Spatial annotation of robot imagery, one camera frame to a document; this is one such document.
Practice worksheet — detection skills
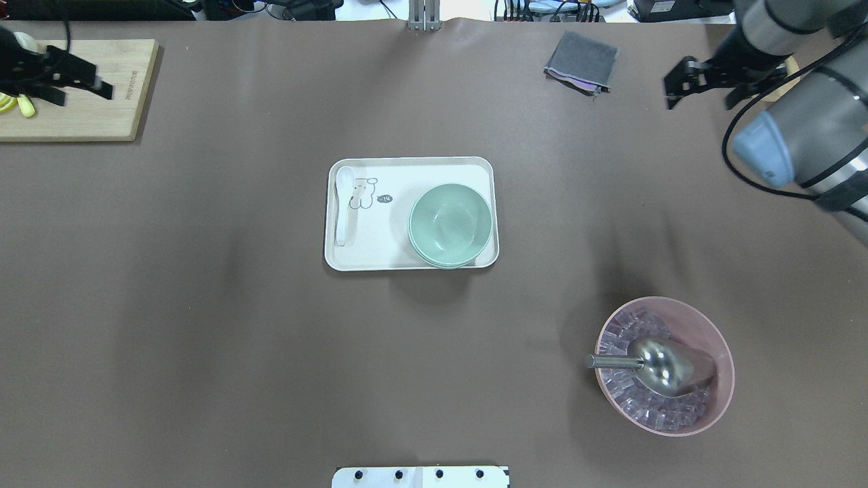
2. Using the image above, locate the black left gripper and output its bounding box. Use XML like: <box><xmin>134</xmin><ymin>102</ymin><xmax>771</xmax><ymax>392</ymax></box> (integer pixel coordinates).
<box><xmin>1</xmin><ymin>26</ymin><xmax>114</xmax><ymax>107</ymax></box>

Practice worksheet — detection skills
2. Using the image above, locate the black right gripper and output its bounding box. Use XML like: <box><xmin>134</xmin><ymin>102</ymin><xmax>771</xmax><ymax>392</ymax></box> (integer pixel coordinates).
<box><xmin>663</xmin><ymin>34</ymin><xmax>788</xmax><ymax>110</ymax></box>

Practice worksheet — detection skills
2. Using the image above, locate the green bowl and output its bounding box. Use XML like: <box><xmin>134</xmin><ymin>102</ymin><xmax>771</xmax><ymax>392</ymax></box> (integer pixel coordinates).
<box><xmin>412</xmin><ymin>246</ymin><xmax>497</xmax><ymax>270</ymax></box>
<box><xmin>407</xmin><ymin>183</ymin><xmax>495</xmax><ymax>260</ymax></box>

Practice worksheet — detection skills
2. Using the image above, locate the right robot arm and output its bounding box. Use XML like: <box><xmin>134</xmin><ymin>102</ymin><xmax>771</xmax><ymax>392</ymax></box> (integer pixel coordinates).
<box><xmin>663</xmin><ymin>1</ymin><xmax>867</xmax><ymax>242</ymax></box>

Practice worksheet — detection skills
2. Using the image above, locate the bamboo cutting board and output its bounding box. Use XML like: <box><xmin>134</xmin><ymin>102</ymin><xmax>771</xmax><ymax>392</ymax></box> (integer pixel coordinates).
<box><xmin>1</xmin><ymin>38</ymin><xmax>159</xmax><ymax>142</ymax></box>

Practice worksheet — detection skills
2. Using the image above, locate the yellow plastic knife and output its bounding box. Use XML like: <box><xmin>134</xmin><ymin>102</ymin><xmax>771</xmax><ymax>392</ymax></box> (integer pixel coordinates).
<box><xmin>16</xmin><ymin>95</ymin><xmax>35</xmax><ymax>118</ymax></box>

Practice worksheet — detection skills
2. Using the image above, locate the white garlic bulb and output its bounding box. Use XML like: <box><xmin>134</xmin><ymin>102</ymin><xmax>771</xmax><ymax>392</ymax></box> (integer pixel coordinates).
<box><xmin>13</xmin><ymin>31</ymin><xmax>40</xmax><ymax>54</ymax></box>

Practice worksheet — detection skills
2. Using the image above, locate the lemon slice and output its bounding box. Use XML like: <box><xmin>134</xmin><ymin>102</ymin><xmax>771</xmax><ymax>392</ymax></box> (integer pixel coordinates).
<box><xmin>0</xmin><ymin>94</ymin><xmax>18</xmax><ymax>113</ymax></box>

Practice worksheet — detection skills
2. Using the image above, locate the grey folded cloth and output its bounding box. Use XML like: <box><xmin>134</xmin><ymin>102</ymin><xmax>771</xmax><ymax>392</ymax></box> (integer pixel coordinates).
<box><xmin>543</xmin><ymin>31</ymin><xmax>620</xmax><ymax>96</ymax></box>

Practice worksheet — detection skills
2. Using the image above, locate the pink bowl with ice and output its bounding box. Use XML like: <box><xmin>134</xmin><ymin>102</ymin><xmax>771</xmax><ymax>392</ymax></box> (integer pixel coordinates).
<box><xmin>587</xmin><ymin>296</ymin><xmax>735</xmax><ymax>436</ymax></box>

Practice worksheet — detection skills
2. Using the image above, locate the metal ice scoop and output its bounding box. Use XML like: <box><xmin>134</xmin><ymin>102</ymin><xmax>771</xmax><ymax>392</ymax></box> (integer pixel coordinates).
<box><xmin>584</xmin><ymin>337</ymin><xmax>695</xmax><ymax>398</ymax></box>

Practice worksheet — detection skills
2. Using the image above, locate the cream serving tray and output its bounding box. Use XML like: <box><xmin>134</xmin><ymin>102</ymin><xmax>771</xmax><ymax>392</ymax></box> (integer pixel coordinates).
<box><xmin>323</xmin><ymin>157</ymin><xmax>496</xmax><ymax>272</ymax></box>

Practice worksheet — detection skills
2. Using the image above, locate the black camera cable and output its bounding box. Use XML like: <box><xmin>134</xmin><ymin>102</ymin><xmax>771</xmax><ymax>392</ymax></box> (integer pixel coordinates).
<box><xmin>721</xmin><ymin>34</ymin><xmax>868</xmax><ymax>199</ymax></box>

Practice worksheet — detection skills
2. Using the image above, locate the aluminium frame post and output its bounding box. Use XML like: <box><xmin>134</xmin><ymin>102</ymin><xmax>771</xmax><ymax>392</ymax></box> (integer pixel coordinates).
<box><xmin>407</xmin><ymin>0</ymin><xmax>442</xmax><ymax>32</ymax></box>

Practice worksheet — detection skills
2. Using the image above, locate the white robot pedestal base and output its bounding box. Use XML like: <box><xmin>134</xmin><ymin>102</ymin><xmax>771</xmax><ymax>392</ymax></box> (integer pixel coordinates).
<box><xmin>331</xmin><ymin>464</ymin><xmax>511</xmax><ymax>487</ymax></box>

